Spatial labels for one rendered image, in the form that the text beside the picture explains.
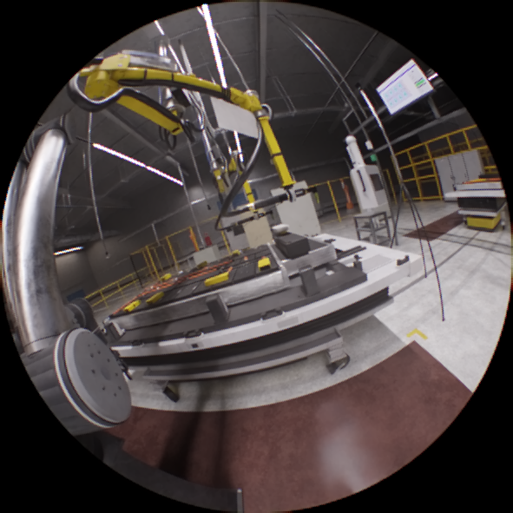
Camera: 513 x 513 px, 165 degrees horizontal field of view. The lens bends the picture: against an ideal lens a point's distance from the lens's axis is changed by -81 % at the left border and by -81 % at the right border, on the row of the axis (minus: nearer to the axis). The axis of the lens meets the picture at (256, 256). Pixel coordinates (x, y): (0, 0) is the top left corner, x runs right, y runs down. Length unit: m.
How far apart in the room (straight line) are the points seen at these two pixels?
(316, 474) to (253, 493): 0.37
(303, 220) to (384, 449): 5.69
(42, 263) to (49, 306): 0.09
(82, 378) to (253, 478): 1.19
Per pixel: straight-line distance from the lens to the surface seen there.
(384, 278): 1.02
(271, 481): 1.34
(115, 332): 1.48
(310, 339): 1.36
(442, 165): 9.72
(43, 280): 0.45
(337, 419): 1.38
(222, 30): 9.98
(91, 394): 0.34
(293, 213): 5.78
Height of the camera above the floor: 1.29
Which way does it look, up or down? 10 degrees down
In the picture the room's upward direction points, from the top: 19 degrees counter-clockwise
